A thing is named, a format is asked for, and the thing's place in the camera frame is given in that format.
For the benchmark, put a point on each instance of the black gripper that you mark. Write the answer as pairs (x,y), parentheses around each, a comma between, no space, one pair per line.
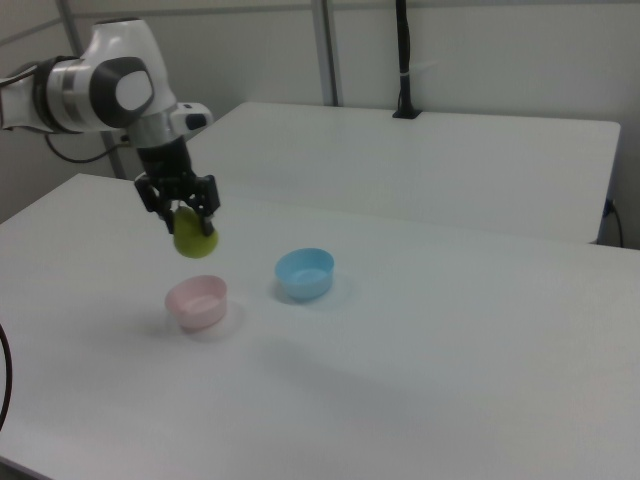
(165,162)

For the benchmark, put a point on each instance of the green pear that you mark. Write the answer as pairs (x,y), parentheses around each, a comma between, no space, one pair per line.
(194,244)

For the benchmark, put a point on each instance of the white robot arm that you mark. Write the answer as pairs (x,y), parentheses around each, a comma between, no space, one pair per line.
(105,85)

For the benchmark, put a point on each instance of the pink plastic bowl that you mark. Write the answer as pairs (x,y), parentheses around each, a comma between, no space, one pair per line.
(197,305)

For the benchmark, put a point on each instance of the blue plastic bowl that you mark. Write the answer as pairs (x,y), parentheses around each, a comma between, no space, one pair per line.
(305,277)

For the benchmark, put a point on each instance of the white side table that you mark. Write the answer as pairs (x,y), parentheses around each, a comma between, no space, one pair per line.
(400,170)

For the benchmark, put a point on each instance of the grey partition post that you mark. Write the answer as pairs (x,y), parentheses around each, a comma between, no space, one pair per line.
(327,50)

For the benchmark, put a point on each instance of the black camera pole with base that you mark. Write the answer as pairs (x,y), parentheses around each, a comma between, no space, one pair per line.
(406,60)

